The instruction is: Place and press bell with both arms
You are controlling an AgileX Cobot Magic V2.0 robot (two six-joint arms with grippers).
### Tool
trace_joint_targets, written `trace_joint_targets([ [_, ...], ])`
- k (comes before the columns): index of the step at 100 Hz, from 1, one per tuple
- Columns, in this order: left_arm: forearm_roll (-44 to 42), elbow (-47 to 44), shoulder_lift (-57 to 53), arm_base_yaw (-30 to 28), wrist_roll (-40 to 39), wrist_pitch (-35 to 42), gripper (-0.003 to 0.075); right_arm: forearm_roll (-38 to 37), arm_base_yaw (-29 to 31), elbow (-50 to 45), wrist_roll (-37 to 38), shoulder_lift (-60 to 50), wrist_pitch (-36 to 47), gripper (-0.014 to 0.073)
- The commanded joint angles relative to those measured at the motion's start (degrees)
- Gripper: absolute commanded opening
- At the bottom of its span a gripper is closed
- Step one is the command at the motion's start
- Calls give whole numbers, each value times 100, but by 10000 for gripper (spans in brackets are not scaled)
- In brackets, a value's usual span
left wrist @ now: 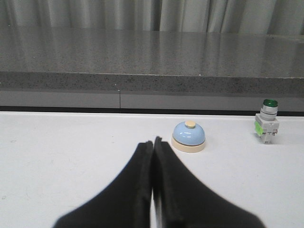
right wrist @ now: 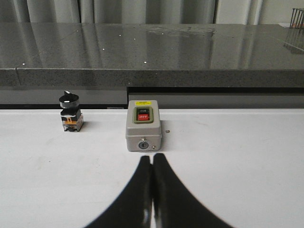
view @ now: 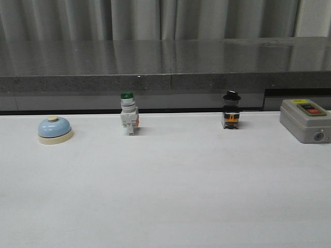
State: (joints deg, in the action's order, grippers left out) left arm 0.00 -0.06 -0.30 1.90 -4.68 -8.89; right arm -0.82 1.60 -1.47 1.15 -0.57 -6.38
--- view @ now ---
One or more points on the blue dome call bell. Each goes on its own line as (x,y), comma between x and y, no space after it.
(54,130)

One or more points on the grey stone counter ledge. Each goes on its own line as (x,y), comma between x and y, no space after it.
(183,75)

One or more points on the grey push button box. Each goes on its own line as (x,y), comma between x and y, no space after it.
(306,120)

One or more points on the grey pleated curtain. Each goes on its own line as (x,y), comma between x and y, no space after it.
(162,20)

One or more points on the green pilot light switch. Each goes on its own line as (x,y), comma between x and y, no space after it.
(130,112)

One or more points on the black selector switch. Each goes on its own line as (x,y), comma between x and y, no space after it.
(231,112)

